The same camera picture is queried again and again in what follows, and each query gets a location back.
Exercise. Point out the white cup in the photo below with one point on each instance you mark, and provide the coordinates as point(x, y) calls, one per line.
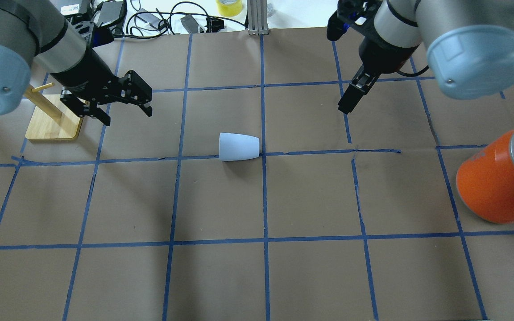
point(238, 147)

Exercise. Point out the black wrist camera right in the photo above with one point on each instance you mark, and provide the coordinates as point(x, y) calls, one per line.
point(355, 15)

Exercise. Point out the wooden cup tree stand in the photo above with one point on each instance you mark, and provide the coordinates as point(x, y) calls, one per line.
point(51, 119)

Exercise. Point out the aluminium frame post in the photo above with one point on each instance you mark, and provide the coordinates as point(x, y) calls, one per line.
point(257, 17)

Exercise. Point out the orange can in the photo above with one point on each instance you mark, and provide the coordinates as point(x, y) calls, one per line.
point(485, 182)

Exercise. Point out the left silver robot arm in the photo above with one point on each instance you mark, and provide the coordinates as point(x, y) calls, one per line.
point(36, 32)

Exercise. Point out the yellow tape roll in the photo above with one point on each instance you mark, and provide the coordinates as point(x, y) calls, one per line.
point(229, 8)

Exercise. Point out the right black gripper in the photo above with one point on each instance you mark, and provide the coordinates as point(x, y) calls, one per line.
point(382, 55)

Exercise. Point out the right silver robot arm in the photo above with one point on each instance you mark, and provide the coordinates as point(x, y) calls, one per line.
point(469, 43)

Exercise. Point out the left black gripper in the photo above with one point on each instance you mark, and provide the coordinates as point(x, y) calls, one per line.
point(86, 72)

